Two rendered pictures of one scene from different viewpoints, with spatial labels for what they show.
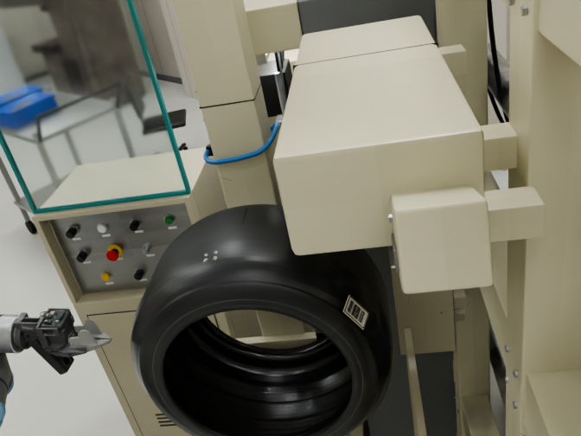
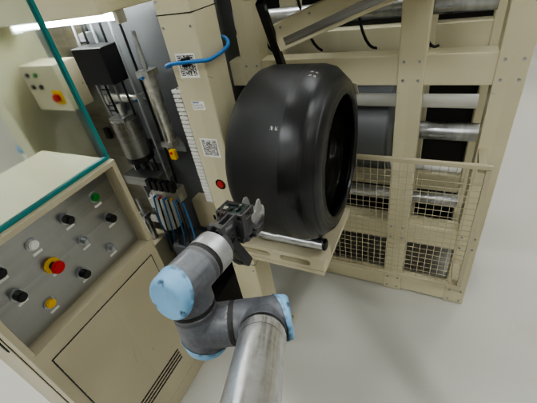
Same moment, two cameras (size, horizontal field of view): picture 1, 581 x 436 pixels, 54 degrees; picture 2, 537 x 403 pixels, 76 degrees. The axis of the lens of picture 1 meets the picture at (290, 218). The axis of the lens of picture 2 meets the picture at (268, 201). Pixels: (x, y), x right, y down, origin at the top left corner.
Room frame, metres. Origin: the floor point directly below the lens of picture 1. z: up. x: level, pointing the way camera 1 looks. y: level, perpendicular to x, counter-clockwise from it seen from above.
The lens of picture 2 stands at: (0.79, 1.16, 1.77)
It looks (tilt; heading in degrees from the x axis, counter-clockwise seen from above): 36 degrees down; 291
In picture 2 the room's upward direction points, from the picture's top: 11 degrees counter-clockwise
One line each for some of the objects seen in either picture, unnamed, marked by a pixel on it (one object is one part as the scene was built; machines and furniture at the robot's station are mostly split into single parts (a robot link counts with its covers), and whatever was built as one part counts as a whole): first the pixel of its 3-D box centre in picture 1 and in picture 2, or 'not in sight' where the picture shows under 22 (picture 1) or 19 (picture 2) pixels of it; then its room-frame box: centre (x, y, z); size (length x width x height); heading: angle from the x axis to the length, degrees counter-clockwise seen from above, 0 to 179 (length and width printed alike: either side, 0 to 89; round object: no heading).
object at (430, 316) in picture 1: (420, 287); not in sight; (1.24, -0.31, 1.05); 0.20 x 0.15 x 0.30; 170
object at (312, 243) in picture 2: not in sight; (280, 236); (1.11, 0.24, 0.90); 0.35 x 0.05 x 0.05; 170
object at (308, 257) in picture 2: not in sight; (282, 248); (1.11, 0.24, 0.84); 0.36 x 0.09 x 0.06; 170
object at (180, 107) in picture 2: not in sight; (198, 149); (1.43, 0.09, 1.19); 0.05 x 0.04 x 0.48; 80
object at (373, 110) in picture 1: (369, 111); not in sight; (0.91, -0.17, 1.71); 0.61 x 0.25 x 0.15; 170
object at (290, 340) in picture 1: (293, 349); not in sight; (1.26, 0.07, 0.90); 0.40 x 0.03 x 0.10; 80
